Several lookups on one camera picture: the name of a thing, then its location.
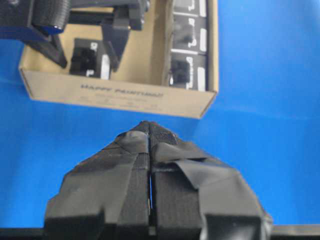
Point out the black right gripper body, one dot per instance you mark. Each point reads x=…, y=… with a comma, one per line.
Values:
x=42, y=19

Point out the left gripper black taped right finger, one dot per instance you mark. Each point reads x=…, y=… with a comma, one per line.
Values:
x=199, y=197

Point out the black product box far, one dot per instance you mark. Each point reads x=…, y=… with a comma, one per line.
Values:
x=191, y=7

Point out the open brown cardboard box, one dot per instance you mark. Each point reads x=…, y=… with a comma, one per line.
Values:
x=138, y=85

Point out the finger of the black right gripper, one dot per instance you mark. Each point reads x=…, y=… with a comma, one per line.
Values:
x=52, y=49
x=115, y=37

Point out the blue table cover sheet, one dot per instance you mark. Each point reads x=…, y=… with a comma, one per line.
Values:
x=265, y=120

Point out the black product box near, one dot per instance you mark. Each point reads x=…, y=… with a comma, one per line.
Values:
x=188, y=71

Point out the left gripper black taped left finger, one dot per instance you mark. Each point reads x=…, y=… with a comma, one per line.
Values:
x=106, y=196

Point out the black product box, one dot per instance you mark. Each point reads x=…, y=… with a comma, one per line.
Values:
x=191, y=7
x=190, y=33
x=188, y=71

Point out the black product box middle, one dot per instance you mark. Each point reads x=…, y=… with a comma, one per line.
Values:
x=190, y=33

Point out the black product box lone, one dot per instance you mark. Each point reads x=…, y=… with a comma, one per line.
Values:
x=90, y=59

